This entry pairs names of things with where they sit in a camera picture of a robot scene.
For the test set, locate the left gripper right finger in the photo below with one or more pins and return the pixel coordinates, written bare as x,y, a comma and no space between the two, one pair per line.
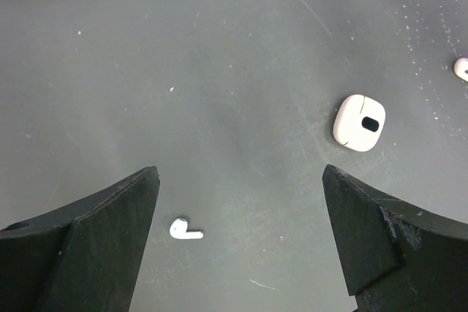
394,255

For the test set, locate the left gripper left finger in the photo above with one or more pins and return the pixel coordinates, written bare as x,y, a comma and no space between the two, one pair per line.
84,256

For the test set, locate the white earbud charging case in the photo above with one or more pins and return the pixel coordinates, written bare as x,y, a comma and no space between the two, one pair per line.
359,123

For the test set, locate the white earbud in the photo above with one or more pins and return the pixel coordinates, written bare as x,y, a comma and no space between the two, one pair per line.
179,230
460,68

